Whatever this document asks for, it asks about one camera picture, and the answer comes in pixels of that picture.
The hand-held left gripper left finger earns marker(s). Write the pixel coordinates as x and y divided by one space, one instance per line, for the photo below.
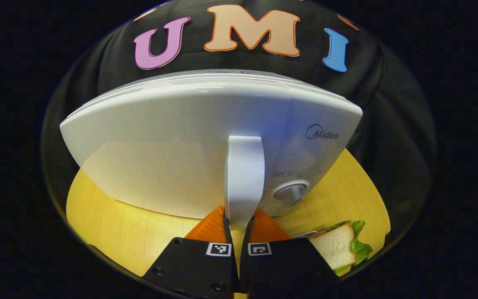
193 265

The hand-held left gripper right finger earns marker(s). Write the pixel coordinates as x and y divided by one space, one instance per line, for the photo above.
280 265

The sandwich with green lettuce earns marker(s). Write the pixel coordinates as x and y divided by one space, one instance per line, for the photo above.
334 247

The white microwave oven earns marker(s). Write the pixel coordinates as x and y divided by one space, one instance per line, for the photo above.
160 158

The white ribbed tray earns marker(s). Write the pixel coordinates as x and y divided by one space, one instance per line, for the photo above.
303 235

